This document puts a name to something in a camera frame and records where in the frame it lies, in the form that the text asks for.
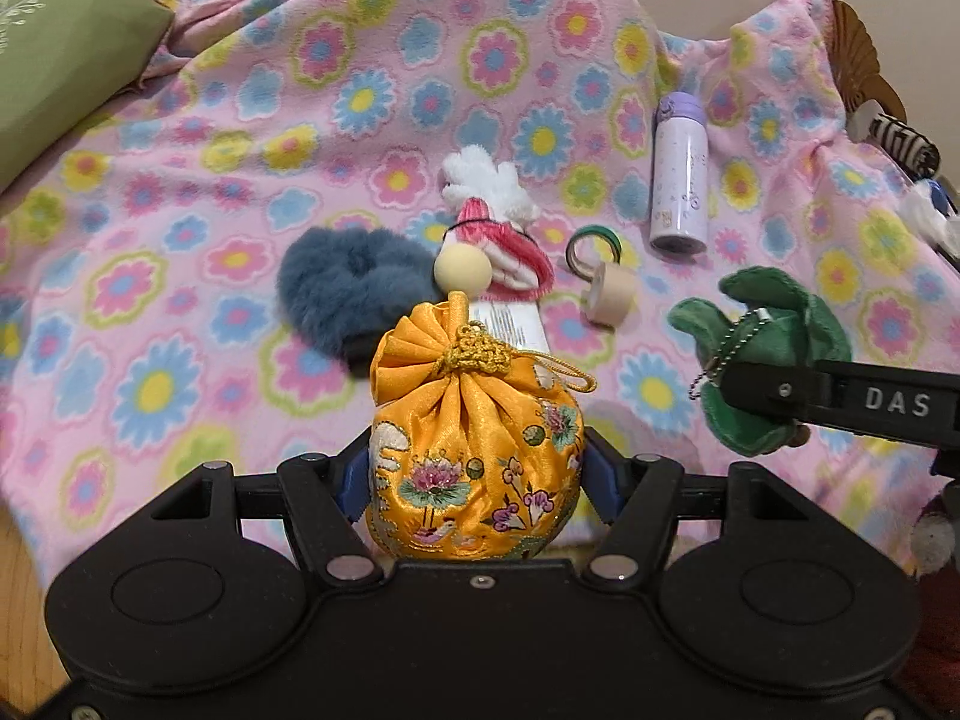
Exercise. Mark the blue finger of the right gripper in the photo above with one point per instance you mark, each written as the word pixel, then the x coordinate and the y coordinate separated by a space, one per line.
pixel 769 391

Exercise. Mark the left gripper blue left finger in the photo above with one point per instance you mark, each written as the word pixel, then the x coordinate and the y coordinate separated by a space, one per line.
pixel 324 497

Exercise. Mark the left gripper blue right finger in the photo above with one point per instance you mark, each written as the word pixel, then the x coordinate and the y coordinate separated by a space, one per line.
pixel 638 499

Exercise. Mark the green white plush toy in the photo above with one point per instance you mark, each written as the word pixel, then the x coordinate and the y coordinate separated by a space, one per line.
pixel 783 325

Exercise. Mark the yellow embroidered silk pouch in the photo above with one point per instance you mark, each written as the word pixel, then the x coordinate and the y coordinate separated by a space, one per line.
pixel 476 446

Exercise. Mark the blue furry scrunchie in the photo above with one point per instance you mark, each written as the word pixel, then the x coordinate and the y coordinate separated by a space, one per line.
pixel 340 291

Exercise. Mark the white fluffy plush toy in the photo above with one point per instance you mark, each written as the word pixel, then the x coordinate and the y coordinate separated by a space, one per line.
pixel 471 173

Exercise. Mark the beige tape roll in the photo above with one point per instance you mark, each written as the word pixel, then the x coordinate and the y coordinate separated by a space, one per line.
pixel 611 295

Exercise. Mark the white tissue pack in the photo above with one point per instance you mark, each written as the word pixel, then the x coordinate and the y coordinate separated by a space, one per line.
pixel 515 323

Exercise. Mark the lilac thermos bottle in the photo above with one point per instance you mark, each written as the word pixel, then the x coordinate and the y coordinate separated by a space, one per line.
pixel 679 194

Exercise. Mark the green tape roll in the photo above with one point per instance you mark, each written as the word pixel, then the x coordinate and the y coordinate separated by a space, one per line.
pixel 590 247

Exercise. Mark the pink floral fleece blanket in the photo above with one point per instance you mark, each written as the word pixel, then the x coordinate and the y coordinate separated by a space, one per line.
pixel 140 325

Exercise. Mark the zebra striped item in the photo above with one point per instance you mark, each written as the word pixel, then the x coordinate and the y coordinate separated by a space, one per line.
pixel 916 155

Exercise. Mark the brown wicker chair back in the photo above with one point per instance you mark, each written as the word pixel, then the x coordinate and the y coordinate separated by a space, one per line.
pixel 855 66

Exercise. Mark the green fabric cushion bag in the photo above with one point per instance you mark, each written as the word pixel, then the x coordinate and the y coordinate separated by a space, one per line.
pixel 61 60

